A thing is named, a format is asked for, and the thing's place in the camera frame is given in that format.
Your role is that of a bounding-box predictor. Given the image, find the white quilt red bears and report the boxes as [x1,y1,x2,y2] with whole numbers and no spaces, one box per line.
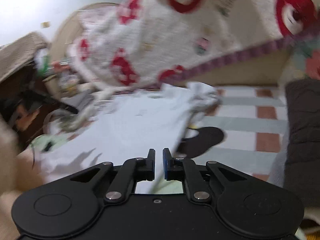
[68,0,319,90]

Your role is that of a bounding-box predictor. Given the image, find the brown wooden cabinet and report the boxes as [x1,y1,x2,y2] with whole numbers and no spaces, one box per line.
[1,61,79,150]

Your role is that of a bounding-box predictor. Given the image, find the dark grey cushion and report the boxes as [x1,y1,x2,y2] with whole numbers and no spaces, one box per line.
[284,78,319,207]

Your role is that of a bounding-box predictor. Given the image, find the black slipper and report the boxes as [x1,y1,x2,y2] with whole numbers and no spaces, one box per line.
[176,127,225,159]

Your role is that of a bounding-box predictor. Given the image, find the white t-shirt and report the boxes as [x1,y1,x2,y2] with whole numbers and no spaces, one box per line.
[35,82,219,183]

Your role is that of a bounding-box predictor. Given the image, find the floral cloth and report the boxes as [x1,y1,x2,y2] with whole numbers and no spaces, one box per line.
[278,37,319,88]

